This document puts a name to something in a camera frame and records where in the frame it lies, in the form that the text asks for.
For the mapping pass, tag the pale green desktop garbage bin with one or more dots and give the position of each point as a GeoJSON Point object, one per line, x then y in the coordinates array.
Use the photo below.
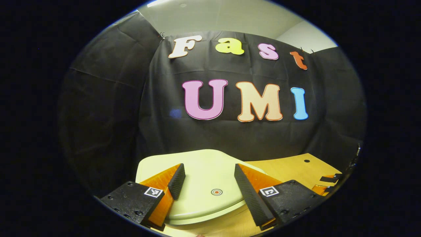
{"type": "Point", "coordinates": [207, 177]}

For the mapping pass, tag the wooden desktop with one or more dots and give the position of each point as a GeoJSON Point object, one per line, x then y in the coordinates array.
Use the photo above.
{"type": "Point", "coordinates": [296, 168]}

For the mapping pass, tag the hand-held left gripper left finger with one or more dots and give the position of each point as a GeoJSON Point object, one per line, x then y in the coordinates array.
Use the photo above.
{"type": "Point", "coordinates": [177, 181]}

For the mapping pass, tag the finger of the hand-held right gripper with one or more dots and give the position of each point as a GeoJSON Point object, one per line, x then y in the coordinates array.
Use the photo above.
{"type": "Point", "coordinates": [324, 190]}
{"type": "Point", "coordinates": [330, 178]}

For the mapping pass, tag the ceiling light panel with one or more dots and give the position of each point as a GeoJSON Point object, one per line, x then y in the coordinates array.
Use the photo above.
{"type": "Point", "coordinates": [158, 3]}

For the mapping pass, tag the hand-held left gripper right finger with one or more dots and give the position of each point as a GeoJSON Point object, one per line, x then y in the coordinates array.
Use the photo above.
{"type": "Point", "coordinates": [250, 200]}

